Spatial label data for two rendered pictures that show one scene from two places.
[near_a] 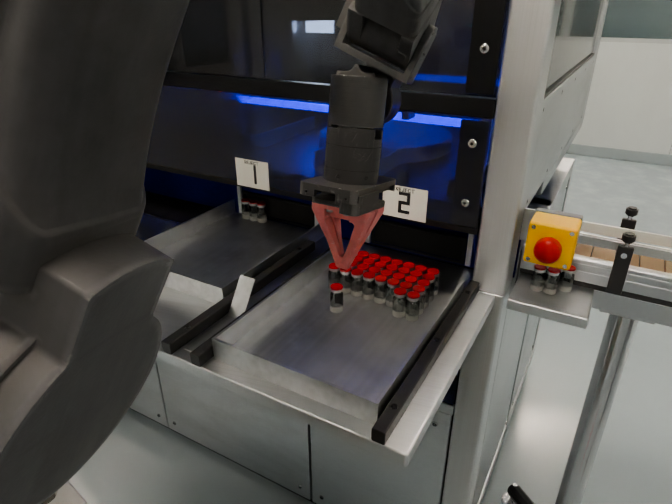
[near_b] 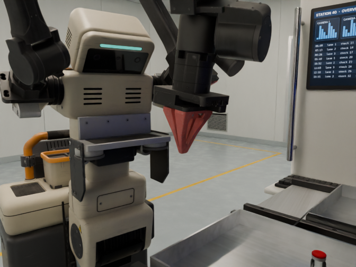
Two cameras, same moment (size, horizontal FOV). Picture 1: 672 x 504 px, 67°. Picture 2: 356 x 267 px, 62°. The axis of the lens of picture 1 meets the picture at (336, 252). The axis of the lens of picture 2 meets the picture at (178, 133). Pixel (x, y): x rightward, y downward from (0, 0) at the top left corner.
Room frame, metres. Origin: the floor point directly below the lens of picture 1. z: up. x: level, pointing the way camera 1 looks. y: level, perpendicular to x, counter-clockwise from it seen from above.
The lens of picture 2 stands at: (0.60, -0.46, 1.18)
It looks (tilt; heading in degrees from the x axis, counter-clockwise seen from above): 9 degrees down; 104
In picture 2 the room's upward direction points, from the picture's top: straight up
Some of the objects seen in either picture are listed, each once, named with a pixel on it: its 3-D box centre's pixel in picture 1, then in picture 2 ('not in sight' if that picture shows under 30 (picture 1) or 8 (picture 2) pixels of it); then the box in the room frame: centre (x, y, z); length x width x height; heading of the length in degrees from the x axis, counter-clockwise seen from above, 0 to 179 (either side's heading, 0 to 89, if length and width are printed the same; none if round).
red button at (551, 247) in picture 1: (548, 249); not in sight; (0.71, -0.33, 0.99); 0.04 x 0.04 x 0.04; 60
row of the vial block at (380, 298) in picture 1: (374, 287); not in sight; (0.74, -0.07, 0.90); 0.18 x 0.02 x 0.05; 60
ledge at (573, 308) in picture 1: (552, 295); not in sight; (0.78, -0.39, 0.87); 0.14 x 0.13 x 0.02; 150
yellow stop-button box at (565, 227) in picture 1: (552, 238); not in sight; (0.75, -0.35, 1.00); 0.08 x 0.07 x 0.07; 150
